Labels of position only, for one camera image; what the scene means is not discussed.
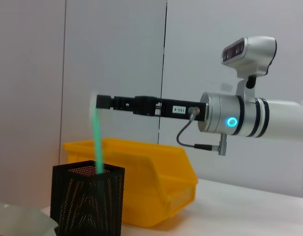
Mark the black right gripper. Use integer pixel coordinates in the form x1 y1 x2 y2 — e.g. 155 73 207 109
95 94 208 122

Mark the mint green utility knife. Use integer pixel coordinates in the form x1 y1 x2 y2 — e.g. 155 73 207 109
89 89 106 176

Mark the black mesh pen holder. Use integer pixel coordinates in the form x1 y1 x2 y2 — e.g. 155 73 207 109
50 160 125 236

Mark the yellow plastic bin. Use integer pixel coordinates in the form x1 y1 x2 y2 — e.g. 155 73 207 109
62 138 199 228

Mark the pale green wavy glass bowl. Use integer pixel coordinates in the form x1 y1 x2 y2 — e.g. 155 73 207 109
0 200 60 236

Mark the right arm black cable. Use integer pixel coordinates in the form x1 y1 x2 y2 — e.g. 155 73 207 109
176 105 229 156

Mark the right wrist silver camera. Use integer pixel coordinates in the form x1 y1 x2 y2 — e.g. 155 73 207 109
221 36 278 103

